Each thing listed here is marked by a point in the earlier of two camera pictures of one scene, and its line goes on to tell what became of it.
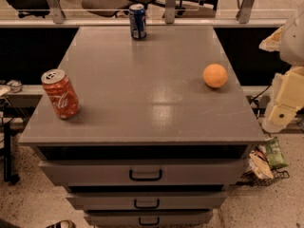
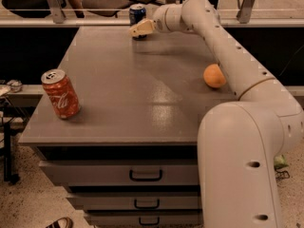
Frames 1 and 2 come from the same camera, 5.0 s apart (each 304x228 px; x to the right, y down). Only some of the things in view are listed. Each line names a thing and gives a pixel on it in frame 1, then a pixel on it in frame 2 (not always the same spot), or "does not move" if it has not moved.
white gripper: x=293 y=45 -> x=159 y=21
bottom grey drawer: x=149 y=219 does not move
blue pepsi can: x=138 y=21 does not move
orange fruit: x=215 y=75 does not move
